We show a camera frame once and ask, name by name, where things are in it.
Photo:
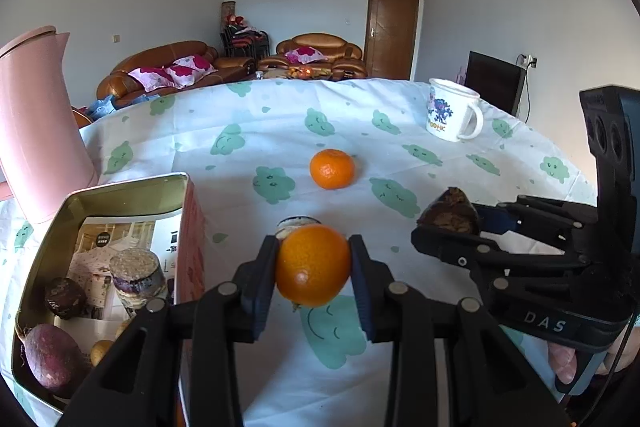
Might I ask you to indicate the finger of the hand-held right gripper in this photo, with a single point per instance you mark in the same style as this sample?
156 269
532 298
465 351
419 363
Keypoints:
450 247
540 214

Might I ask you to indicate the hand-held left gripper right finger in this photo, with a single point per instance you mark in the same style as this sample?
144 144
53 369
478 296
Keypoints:
364 297

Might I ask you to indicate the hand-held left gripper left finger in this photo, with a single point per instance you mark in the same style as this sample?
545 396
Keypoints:
262 294

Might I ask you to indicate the smooth orange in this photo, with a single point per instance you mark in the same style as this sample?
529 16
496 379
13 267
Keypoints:
312 267

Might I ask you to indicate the pink tin box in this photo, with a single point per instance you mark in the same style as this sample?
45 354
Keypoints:
192 247

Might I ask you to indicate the small tan potato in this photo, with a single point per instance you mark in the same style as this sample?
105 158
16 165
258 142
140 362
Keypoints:
101 352

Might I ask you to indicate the purple sweet potato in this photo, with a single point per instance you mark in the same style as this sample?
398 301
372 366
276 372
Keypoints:
50 357

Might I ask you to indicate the person's right hand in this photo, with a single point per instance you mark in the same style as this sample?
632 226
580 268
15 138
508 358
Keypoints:
564 362

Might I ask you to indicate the small dark jar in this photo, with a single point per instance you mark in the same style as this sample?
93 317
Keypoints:
299 223

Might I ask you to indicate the layered cake cup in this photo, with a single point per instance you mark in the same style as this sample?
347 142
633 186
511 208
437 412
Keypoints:
135 277

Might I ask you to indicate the dimpled tangerine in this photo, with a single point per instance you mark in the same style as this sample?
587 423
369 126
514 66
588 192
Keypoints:
332 169

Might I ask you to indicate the white floral mug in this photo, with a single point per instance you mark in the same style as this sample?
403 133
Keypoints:
445 112

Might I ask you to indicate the black television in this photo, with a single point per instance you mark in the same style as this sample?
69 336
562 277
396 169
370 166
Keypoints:
492 82

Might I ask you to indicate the brown wooden door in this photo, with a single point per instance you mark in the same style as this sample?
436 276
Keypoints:
392 27

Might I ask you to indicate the pink floral pillow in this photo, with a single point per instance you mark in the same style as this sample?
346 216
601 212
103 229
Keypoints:
150 78
304 55
190 68

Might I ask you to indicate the brown leather armchair sofa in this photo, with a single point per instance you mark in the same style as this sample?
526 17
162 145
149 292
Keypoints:
320 42

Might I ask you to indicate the blue denim cloth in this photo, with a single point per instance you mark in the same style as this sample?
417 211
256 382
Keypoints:
102 108

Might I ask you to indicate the brown chair back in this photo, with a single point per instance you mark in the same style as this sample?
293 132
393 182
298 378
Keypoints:
82 117

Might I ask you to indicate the stacked dark chairs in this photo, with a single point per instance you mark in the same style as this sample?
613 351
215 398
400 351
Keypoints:
247 39

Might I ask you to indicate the long brown leather sofa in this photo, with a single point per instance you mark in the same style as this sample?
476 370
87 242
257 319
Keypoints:
150 57

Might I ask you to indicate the pink kettle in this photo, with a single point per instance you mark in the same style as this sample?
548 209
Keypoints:
40 132

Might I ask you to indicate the tall brown vase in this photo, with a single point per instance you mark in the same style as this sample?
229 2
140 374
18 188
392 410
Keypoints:
227 9

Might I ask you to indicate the wall power outlet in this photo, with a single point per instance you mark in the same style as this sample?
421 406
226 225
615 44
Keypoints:
529 60

